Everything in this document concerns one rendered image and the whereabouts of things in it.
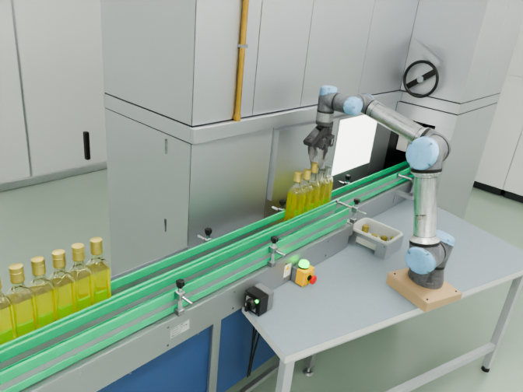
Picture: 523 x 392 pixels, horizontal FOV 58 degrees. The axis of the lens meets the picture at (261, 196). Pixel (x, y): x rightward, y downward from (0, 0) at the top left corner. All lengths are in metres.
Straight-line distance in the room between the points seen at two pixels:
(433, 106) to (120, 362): 2.19
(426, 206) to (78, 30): 3.69
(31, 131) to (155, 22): 3.05
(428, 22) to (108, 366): 2.38
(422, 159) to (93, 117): 3.75
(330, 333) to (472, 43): 1.76
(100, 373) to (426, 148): 1.33
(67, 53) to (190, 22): 3.15
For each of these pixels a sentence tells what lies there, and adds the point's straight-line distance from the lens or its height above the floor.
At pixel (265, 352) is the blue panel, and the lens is 2.22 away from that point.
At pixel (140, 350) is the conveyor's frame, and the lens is 1.58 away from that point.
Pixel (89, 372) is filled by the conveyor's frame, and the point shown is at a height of 0.84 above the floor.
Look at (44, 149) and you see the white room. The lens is 4.86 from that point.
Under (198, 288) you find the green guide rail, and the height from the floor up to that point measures 0.93.
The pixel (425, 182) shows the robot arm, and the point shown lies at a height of 1.27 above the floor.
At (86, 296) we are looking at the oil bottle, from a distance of 1.52.
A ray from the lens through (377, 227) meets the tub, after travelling 2.50.
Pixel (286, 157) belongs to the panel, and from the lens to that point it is 2.17.
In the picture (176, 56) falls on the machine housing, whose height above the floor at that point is 1.63.
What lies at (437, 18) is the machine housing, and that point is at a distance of 2.94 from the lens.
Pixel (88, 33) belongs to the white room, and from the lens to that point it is 4.85.
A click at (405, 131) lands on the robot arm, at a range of 2.03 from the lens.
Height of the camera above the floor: 1.88
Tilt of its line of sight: 24 degrees down
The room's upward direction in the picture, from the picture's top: 6 degrees clockwise
